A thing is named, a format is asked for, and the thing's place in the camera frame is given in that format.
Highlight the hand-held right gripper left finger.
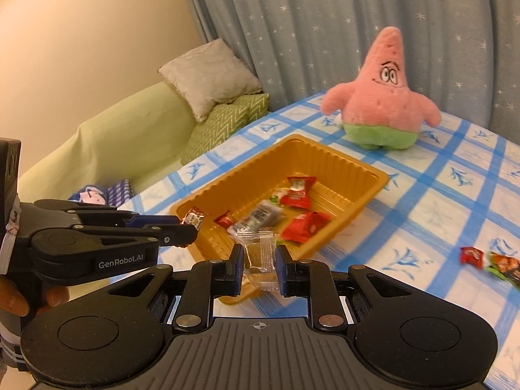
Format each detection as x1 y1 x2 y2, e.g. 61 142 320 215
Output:
108 246 245 331

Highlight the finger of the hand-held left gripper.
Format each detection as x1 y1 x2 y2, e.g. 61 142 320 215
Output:
33 198 180 230
32 223 199 253

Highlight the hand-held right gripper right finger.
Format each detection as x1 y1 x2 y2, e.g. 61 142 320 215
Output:
275 246 408 328

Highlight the small red white candy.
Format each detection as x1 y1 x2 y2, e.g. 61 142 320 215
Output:
179 206 209 231

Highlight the clear candy packet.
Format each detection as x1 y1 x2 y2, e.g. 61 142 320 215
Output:
234 227 282 293

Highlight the red candy packet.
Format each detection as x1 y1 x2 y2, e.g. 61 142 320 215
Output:
281 211 332 245

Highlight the grey silver snack packet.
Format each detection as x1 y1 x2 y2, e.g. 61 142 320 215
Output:
227 199 282 236

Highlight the red white label packet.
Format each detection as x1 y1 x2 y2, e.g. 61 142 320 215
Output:
279 176 318 208

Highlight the golden plastic tray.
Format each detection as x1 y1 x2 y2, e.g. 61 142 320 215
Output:
170 133 390 306

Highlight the person's left hand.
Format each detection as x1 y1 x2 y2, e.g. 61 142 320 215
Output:
0 275 71 318

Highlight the blue checked cloth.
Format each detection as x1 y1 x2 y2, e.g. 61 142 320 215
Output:
106 178 136 209

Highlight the pink blue plush toy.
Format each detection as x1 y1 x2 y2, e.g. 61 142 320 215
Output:
67 184 109 206

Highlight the light green sofa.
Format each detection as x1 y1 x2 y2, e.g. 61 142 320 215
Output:
18 81 206 206

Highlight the green zigzag pillow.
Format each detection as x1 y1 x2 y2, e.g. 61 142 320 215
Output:
180 93 271 166

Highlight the beige pillow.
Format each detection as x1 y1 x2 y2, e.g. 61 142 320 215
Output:
158 38 264 123

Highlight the blue checked tablecloth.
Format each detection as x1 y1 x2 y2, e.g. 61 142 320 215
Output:
132 89 520 387

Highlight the pink star plush toy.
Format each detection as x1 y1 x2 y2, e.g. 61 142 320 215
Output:
320 26 442 151

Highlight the green dark snack packet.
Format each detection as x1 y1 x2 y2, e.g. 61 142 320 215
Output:
483 251 520 282

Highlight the blue starry curtain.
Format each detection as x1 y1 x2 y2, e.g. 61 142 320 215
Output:
181 0 520 147

